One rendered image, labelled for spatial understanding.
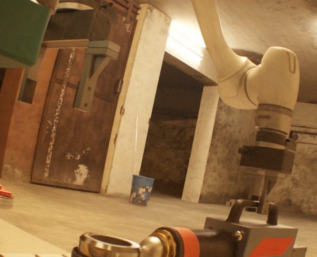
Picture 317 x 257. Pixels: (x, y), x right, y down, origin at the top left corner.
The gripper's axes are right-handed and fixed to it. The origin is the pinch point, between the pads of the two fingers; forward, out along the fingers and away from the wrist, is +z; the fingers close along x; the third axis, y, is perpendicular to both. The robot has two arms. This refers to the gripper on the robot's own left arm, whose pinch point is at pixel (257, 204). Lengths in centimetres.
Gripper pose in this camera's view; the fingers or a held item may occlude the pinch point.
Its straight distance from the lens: 102.4
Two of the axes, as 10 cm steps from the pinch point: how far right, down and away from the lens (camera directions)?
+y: -7.5, -2.0, -6.3
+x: 6.3, 0.6, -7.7
